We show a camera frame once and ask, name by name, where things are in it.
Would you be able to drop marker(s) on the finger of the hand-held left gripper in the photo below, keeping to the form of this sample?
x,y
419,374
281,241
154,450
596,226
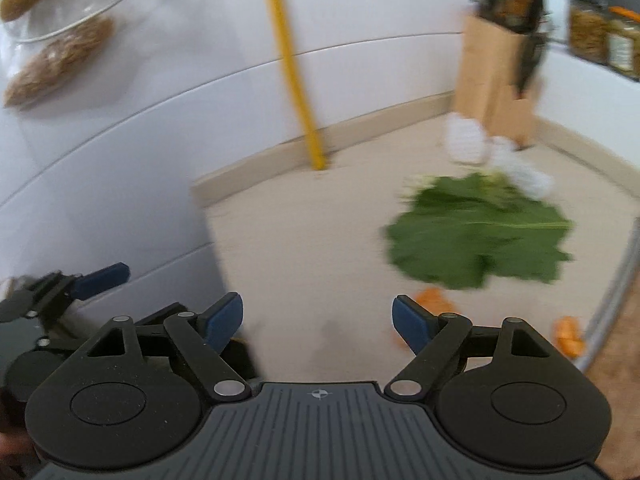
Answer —
x,y
157,314
102,280

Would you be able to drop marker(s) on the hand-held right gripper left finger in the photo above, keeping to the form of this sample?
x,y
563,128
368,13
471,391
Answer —
x,y
220,319

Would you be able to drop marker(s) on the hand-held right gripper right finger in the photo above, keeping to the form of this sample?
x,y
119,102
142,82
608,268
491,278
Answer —
x,y
415,326

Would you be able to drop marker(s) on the black scissors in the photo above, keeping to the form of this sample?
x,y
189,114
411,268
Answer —
x,y
532,60

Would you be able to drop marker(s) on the orange peel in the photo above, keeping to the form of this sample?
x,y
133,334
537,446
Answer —
x,y
570,337
435,300

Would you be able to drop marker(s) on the yellow pipe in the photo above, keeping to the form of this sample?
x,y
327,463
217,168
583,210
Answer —
x,y
292,70

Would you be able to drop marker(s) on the wooden knife block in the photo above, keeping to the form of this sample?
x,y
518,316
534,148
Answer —
x,y
492,75

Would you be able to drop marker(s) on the white foam net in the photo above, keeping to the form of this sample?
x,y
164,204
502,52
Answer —
x,y
465,137
525,175

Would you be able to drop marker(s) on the large green leaf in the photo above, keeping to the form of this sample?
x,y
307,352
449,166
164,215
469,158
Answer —
x,y
475,245

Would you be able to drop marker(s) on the wooden cutting board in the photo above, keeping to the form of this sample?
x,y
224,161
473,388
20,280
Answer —
x,y
620,360

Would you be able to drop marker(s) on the labelled glass jar of pickles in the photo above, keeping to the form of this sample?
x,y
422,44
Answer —
x,y
622,47

